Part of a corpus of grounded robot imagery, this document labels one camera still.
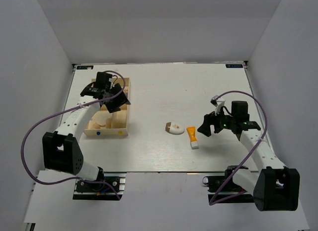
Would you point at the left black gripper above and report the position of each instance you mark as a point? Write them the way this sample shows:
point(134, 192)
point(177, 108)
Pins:
point(121, 100)

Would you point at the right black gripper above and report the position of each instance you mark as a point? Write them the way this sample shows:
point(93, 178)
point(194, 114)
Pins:
point(209, 119)

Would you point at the beige makeup sponge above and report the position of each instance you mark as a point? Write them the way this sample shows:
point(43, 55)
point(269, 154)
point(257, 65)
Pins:
point(95, 126)
point(108, 123)

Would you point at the round beige powder puff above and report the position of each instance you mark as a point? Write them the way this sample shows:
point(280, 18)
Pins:
point(100, 118)

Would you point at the orange tube white cap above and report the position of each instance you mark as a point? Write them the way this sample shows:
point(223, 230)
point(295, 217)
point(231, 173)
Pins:
point(193, 141)

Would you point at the white bottle gold cap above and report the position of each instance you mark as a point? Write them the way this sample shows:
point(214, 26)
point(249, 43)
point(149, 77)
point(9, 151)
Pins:
point(174, 128)

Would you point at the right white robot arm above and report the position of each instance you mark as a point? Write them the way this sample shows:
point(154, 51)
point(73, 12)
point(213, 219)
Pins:
point(275, 187)

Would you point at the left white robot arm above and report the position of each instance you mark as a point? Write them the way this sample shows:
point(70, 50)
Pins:
point(61, 148)

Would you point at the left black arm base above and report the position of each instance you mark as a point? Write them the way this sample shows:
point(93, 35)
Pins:
point(103, 192)

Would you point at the wooden divided organizer box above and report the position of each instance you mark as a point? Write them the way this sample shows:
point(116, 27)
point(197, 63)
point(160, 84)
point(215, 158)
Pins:
point(120, 123)

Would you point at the left blue table sticker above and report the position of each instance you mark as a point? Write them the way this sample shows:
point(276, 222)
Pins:
point(84, 67)

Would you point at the blue table sticker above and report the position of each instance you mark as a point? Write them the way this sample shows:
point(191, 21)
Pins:
point(84, 67)
point(234, 66)

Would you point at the right blue table sticker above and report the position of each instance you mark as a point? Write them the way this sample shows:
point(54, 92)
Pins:
point(234, 66)

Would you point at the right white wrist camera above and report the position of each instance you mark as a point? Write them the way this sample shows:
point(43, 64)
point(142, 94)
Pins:
point(218, 102)

